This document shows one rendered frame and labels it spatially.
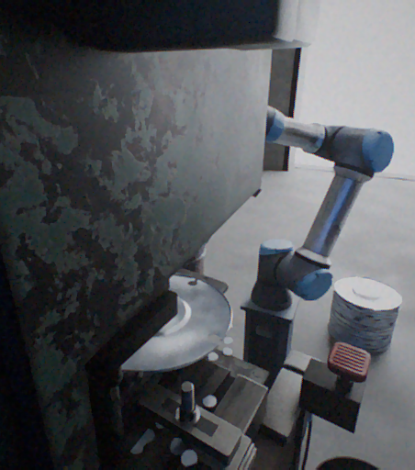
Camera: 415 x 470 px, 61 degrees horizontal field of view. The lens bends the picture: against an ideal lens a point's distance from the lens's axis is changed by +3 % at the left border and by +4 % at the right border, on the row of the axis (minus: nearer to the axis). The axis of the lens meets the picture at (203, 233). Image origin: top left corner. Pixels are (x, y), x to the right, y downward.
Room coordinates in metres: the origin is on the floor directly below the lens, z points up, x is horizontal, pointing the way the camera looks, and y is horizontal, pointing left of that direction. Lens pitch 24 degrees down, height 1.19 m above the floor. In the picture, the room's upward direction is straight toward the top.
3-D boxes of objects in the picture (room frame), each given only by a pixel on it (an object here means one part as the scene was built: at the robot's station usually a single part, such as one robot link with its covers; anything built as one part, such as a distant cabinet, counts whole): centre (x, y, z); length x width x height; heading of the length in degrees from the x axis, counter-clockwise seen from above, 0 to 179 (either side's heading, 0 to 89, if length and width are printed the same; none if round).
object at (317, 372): (0.46, -0.23, 0.62); 0.10 x 0.06 x 0.20; 58
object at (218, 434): (0.34, 0.01, 0.76); 0.17 x 0.06 x 0.10; 58
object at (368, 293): (1.44, -0.79, 0.25); 0.29 x 0.29 x 0.01
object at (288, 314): (1.07, -0.25, 0.23); 0.19 x 0.19 x 0.45; 65
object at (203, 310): (0.54, 0.09, 0.78); 0.29 x 0.29 x 0.01
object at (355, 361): (0.45, -0.24, 0.72); 0.07 x 0.06 x 0.08; 148
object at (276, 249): (1.07, -0.26, 0.62); 0.13 x 0.12 x 0.14; 29
